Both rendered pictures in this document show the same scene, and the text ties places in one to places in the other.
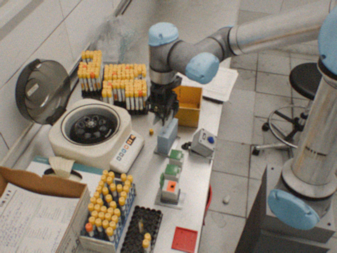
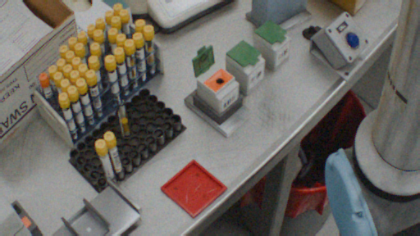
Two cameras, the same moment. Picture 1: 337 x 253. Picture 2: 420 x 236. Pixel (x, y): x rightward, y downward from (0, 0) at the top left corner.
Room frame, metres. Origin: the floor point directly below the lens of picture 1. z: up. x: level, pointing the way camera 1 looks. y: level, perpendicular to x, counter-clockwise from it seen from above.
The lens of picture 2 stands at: (0.06, -0.32, 1.73)
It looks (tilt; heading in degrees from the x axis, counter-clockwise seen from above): 56 degrees down; 34
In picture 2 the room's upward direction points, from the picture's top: 1 degrees counter-clockwise
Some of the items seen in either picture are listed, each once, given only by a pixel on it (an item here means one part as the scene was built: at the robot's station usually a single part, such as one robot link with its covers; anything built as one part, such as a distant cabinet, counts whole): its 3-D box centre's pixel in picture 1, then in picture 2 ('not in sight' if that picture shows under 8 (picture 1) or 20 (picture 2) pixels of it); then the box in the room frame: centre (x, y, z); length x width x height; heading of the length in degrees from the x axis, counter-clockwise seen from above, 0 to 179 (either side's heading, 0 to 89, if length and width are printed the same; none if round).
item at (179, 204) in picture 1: (170, 196); (217, 103); (0.56, -0.01, 0.89); 0.09 x 0.05 x 0.04; 79
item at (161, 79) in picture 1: (163, 72); not in sight; (0.73, 0.02, 1.25); 0.08 x 0.08 x 0.05
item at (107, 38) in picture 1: (106, 41); not in sight; (1.32, 0.30, 0.97); 0.26 x 0.17 x 0.19; 2
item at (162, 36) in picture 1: (163, 47); not in sight; (0.73, 0.02, 1.33); 0.09 x 0.08 x 0.11; 50
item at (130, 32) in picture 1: (120, 28); not in sight; (1.48, 0.26, 0.94); 0.20 x 0.17 x 0.14; 151
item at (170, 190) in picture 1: (170, 192); (217, 92); (0.56, -0.01, 0.92); 0.05 x 0.04 x 0.06; 79
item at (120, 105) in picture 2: (141, 225); (124, 122); (0.44, 0.07, 0.93); 0.01 x 0.01 x 0.10; 78
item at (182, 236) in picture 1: (184, 239); (194, 188); (0.42, -0.05, 0.88); 0.07 x 0.07 x 0.01; 78
